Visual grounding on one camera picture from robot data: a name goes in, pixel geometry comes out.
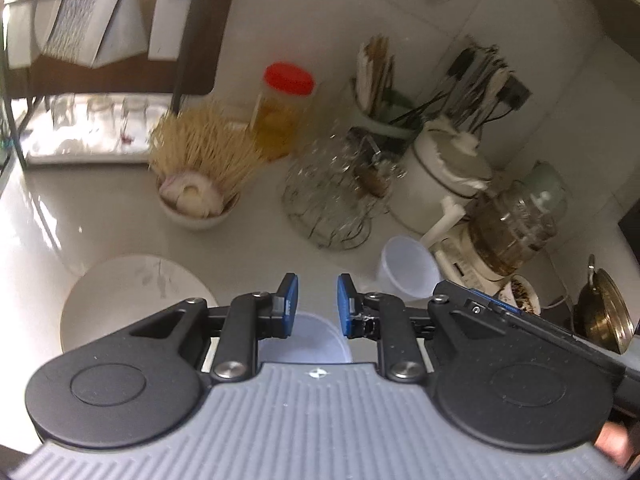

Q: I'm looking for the light blue plastic bowl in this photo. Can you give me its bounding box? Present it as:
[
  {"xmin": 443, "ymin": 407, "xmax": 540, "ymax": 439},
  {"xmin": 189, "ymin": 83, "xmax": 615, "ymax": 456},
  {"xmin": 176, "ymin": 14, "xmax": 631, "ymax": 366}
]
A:
[
  {"xmin": 258, "ymin": 312, "xmax": 352, "ymax": 364},
  {"xmin": 376, "ymin": 236, "xmax": 442, "ymax": 302}
]

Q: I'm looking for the person's right hand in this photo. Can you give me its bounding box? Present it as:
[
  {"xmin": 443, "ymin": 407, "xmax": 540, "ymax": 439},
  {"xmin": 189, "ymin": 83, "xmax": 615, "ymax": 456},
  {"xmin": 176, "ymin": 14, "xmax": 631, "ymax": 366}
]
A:
[{"xmin": 594, "ymin": 422, "xmax": 636, "ymax": 468}]

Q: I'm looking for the small patterned bowl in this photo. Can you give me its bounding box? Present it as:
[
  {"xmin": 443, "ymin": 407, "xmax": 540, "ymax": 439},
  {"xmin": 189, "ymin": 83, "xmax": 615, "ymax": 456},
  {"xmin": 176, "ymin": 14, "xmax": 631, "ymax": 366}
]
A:
[{"xmin": 498, "ymin": 275, "xmax": 541, "ymax": 315}]

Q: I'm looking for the brass pot lid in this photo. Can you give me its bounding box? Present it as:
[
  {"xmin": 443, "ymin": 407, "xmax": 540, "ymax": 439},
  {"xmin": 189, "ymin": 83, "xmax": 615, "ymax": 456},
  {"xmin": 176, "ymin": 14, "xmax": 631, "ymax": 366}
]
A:
[{"xmin": 572, "ymin": 255, "xmax": 634, "ymax": 354}]

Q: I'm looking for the bowl with onion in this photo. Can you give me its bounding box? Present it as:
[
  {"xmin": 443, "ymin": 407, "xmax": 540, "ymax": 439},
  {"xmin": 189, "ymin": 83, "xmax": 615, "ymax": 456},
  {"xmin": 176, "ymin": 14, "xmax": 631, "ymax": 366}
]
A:
[{"xmin": 156, "ymin": 171, "xmax": 240, "ymax": 231}]

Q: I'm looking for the glass kettle on base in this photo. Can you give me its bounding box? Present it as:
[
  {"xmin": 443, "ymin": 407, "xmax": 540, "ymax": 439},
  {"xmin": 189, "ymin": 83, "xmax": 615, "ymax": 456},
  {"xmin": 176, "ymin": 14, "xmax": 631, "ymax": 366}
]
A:
[{"xmin": 432, "ymin": 161, "xmax": 569, "ymax": 296}]

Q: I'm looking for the white electric cooker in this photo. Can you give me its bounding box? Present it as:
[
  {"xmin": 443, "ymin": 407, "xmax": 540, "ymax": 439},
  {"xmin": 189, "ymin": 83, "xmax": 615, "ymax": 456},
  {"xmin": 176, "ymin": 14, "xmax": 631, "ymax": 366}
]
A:
[{"xmin": 388, "ymin": 116, "xmax": 494, "ymax": 234}]

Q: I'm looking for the enoki mushroom bunch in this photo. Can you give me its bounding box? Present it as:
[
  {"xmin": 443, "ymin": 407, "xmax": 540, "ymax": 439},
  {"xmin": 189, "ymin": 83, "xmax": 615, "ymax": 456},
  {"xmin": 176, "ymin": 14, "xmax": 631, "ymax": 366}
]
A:
[{"xmin": 149, "ymin": 101, "xmax": 262, "ymax": 198}]

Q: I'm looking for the red-lid plastic jar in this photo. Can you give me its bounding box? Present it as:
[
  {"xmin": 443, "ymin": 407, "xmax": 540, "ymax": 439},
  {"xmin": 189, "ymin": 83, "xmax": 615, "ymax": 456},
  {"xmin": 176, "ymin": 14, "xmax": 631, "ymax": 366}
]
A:
[{"xmin": 250, "ymin": 62, "xmax": 316, "ymax": 162}]

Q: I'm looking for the chopstick holder with chopsticks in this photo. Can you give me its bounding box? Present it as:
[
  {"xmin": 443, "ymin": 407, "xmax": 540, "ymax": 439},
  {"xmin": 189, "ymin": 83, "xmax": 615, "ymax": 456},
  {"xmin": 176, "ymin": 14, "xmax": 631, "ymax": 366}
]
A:
[{"xmin": 350, "ymin": 35, "xmax": 424, "ymax": 141}]

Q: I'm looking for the drinking glass right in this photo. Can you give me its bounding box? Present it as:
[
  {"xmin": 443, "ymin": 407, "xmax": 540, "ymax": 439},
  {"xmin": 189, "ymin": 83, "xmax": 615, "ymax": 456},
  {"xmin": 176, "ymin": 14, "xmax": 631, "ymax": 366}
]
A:
[{"xmin": 122, "ymin": 96, "xmax": 148, "ymax": 136}]

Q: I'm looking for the drinking glass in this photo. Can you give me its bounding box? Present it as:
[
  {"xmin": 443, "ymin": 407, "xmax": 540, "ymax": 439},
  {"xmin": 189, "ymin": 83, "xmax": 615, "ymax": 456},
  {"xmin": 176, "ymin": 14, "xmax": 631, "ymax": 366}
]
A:
[
  {"xmin": 122, "ymin": 96, "xmax": 148, "ymax": 136},
  {"xmin": 50, "ymin": 94, "xmax": 76, "ymax": 129},
  {"xmin": 87, "ymin": 94, "xmax": 114, "ymax": 126}
]

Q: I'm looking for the hanging utensil rack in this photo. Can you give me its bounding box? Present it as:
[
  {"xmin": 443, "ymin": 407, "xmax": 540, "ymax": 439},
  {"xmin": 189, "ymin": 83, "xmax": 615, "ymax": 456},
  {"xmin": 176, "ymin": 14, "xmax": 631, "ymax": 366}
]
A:
[{"xmin": 438, "ymin": 40, "xmax": 532, "ymax": 132}]

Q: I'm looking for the drinking glass middle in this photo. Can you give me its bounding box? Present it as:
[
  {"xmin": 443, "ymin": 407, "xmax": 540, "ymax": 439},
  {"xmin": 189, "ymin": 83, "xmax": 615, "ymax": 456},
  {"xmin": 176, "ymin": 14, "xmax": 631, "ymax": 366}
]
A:
[{"xmin": 87, "ymin": 94, "xmax": 114, "ymax": 126}]

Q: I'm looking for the drinking glass left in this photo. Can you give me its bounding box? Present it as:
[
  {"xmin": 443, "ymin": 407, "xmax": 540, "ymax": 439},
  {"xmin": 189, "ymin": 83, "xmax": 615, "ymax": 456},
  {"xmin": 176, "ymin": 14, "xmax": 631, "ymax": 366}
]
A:
[{"xmin": 50, "ymin": 94, "xmax": 76, "ymax": 129}]

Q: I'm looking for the black dish rack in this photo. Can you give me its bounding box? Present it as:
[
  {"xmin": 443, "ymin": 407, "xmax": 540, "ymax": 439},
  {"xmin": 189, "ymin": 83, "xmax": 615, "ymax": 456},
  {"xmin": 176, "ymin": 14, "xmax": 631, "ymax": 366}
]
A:
[{"xmin": 1, "ymin": 0, "xmax": 232, "ymax": 168}]

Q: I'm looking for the wire rack with glass cups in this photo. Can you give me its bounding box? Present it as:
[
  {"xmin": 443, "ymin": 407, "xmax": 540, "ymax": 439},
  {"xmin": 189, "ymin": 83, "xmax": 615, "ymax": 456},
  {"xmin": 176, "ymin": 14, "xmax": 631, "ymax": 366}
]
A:
[{"xmin": 282, "ymin": 128, "xmax": 404, "ymax": 252}]

